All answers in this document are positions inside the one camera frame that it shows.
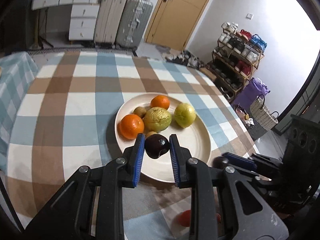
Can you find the wooden door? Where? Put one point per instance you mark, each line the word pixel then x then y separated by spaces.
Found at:
pixel 173 22

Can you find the small side table cloth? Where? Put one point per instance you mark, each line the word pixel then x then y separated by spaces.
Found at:
pixel 18 71

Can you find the large orange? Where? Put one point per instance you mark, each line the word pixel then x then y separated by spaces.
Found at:
pixel 131 126

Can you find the green bumpy citrus fruit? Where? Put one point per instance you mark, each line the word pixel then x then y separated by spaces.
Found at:
pixel 157 119

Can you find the wooden shoe rack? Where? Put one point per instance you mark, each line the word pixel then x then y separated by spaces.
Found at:
pixel 235 59

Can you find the checkered tablecloth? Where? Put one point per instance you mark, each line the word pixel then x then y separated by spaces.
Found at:
pixel 66 119

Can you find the silver grey suitcase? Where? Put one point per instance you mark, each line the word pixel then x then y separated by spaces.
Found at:
pixel 133 23

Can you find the white drawer desk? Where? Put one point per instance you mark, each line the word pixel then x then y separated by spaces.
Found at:
pixel 83 16

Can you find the small orange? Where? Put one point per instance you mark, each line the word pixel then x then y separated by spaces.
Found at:
pixel 160 101

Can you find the brown kiwi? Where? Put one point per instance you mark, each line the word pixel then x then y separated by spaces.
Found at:
pixel 140 111
pixel 150 134

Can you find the woven basket bag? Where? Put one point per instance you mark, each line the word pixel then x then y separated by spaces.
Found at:
pixel 262 114

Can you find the yellow green pear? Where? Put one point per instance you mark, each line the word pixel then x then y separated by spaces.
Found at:
pixel 185 115

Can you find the beige suitcase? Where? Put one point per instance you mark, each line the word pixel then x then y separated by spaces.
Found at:
pixel 108 20

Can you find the purple bag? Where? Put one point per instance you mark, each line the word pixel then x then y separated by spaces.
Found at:
pixel 254 88

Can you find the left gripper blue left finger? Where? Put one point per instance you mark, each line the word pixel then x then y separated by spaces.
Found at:
pixel 124 171

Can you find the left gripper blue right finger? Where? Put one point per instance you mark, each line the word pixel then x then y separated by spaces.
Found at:
pixel 185 167

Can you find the dark plum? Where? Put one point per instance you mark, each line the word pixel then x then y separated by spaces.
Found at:
pixel 220 162
pixel 156 145

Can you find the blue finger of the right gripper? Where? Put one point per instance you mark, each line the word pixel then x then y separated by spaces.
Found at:
pixel 241 162

